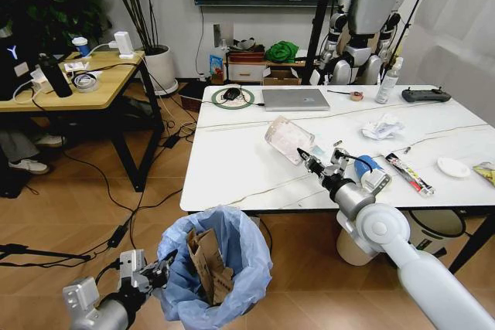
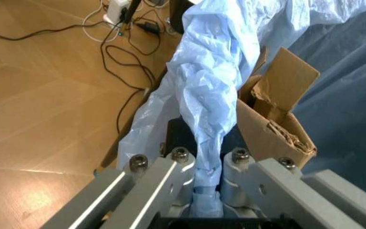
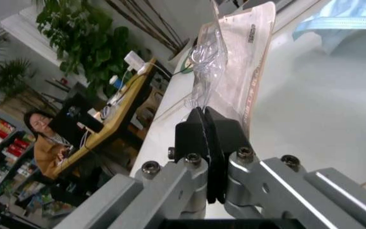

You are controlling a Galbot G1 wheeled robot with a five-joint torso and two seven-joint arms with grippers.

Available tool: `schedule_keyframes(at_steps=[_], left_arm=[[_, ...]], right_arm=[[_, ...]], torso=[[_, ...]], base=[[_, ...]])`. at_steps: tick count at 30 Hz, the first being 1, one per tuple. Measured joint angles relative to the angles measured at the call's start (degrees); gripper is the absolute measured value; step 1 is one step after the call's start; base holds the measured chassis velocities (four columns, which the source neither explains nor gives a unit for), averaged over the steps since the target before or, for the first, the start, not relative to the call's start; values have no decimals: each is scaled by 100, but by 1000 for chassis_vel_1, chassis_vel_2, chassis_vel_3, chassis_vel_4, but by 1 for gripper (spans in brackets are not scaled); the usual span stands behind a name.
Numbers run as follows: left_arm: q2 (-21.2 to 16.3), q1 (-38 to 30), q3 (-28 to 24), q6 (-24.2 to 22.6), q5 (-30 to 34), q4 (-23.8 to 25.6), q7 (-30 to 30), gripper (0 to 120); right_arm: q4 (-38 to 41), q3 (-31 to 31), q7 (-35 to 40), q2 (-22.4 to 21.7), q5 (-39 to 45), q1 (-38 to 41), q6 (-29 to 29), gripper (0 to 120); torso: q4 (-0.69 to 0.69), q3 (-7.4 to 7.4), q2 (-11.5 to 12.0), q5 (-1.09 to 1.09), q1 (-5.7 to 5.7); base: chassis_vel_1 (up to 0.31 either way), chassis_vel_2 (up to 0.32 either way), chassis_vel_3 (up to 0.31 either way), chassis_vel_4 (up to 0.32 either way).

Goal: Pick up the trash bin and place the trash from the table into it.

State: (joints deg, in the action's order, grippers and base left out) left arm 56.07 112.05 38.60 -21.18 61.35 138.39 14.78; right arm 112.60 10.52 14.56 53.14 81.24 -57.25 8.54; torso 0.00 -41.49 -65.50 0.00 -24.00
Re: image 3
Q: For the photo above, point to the light blue face mask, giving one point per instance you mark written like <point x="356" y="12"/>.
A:
<point x="338" y="23"/>

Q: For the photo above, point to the person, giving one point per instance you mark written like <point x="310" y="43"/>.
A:
<point x="46" y="152"/>

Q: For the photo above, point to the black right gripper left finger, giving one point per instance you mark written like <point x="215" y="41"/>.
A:
<point x="189" y="133"/>

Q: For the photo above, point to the beige paper mailing envelope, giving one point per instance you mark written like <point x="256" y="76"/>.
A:
<point x="246" y="71"/>

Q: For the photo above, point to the yellow wooden desk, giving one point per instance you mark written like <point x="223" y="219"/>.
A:
<point x="132" y="95"/>

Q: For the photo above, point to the black computer monitor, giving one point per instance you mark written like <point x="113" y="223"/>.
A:
<point x="75" y="112"/>

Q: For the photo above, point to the white bottle with blue label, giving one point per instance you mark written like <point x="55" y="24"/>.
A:
<point x="117" y="82"/>

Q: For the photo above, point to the white power adapter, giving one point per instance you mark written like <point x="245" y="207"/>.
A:
<point x="133" y="60"/>

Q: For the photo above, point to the green palm plant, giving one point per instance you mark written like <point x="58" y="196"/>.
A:
<point x="1" y="71"/>

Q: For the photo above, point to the dark bamboo sticks bundle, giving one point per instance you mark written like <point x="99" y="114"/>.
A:
<point x="157" y="26"/>

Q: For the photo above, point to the shelf with colourful goods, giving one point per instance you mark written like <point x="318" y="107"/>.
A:
<point x="8" y="152"/>

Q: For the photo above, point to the large leafy green plant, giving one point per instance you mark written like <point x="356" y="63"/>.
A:
<point x="81" y="35"/>

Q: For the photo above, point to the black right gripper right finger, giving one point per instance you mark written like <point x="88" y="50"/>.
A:
<point x="227" y="136"/>

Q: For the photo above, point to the clear plastic wrapper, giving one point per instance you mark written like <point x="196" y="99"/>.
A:
<point x="206" y="59"/>

